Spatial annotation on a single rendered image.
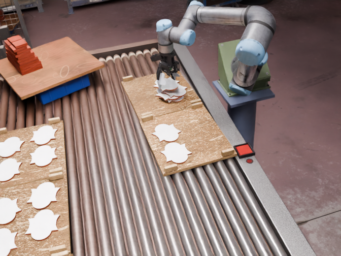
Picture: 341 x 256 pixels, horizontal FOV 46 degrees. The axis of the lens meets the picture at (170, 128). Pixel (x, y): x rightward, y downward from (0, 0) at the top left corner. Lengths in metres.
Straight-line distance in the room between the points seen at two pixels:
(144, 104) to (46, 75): 0.59
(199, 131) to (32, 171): 0.79
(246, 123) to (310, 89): 1.68
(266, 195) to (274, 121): 1.92
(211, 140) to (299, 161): 1.43
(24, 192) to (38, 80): 0.75
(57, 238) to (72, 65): 1.15
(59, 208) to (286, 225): 0.89
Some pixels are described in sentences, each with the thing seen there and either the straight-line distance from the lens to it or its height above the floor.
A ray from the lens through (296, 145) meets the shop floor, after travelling 3.38.
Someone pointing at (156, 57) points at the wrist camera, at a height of 1.17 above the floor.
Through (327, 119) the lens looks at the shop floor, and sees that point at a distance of 3.70.
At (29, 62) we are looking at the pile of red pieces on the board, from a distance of 2.45.
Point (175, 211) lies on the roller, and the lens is 1.64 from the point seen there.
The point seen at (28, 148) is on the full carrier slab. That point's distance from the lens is 2.07.
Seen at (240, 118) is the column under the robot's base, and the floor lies 0.71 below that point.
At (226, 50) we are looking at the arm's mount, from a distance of 2.33.
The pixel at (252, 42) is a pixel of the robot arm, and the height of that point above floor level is 1.42.
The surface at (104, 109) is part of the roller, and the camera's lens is 2.22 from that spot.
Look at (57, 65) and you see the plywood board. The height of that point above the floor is 1.04.
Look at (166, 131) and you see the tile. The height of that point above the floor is 0.94.
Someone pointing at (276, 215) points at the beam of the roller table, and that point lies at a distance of 1.65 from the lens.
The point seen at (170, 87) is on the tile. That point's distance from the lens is 2.14.
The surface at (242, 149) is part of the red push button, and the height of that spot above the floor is 0.93.
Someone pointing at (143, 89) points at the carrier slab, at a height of 0.94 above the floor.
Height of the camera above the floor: 2.18
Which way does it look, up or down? 38 degrees down
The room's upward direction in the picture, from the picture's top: 5 degrees counter-clockwise
